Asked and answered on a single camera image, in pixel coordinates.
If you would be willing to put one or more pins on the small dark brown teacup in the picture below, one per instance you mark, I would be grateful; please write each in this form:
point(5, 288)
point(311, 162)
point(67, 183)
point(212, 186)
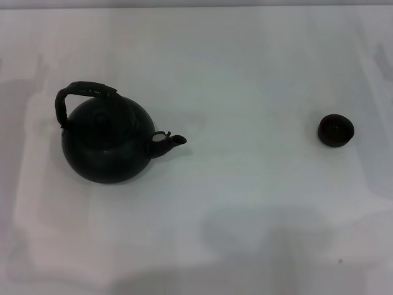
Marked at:
point(336, 139)

